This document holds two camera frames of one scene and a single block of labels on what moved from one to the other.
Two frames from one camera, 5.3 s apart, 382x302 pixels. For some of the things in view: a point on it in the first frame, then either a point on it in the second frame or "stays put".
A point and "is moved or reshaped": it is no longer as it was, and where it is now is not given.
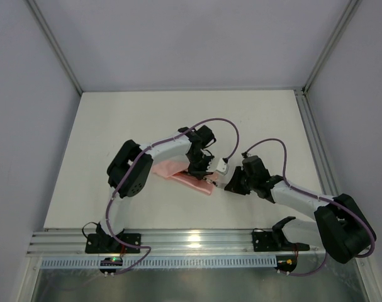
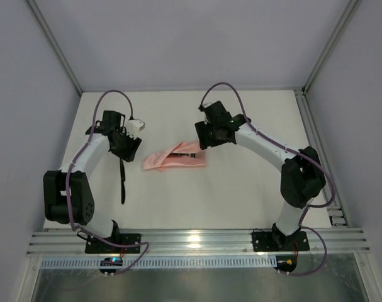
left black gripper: (197, 172) → (126, 146)
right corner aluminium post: (348, 14) stays put
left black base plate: (102, 242) stays put
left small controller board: (110, 262) stays put
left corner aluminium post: (51, 36) stays put
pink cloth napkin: (174, 169) is moved or reshaped
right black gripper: (236, 181) → (202, 135)
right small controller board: (286, 263) stays put
